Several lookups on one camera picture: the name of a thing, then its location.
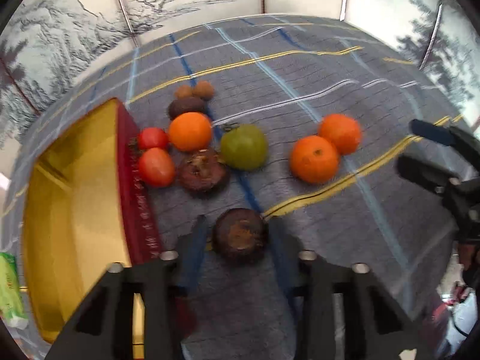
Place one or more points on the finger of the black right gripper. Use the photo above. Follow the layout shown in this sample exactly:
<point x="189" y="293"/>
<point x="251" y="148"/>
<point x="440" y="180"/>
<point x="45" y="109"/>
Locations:
<point x="426" y="174"/>
<point x="432" y="132"/>

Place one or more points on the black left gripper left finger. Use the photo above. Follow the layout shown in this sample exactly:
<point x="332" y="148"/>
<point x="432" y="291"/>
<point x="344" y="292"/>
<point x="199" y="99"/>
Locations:
<point x="102" y="325"/>

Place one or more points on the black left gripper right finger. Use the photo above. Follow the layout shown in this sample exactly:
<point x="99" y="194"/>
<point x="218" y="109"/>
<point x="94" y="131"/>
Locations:
<point x="340" y="312"/>

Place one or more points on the orange mandarin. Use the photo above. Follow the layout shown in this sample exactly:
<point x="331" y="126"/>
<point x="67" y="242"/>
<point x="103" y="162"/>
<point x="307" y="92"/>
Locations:
<point x="190" y="131"/>
<point x="314" y="160"/>
<point x="342" y="131"/>

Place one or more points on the red tomato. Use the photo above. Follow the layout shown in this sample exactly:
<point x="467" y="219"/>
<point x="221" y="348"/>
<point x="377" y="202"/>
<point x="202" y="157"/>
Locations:
<point x="152" y="137"/>
<point x="156" y="168"/>

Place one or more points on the dark mangosteen with calyx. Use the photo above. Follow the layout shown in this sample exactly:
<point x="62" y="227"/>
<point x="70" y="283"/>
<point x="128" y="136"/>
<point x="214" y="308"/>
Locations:
<point x="203" y="173"/>

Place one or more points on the green tomato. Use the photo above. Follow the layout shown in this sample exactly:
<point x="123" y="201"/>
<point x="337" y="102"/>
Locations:
<point x="244" y="147"/>

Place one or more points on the dark brown passion fruit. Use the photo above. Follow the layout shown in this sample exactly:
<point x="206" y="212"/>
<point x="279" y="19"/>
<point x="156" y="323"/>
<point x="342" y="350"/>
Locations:
<point x="184" y="105"/>

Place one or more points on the green tissue pack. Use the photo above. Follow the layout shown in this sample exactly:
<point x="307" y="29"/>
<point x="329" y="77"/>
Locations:
<point x="12" y="307"/>

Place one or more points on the red gold toffee tin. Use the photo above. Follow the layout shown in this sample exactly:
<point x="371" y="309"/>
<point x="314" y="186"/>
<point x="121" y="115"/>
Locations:
<point x="87" y="208"/>

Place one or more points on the grey plaid tablecloth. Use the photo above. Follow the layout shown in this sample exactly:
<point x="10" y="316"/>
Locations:
<point x="284" y="75"/>

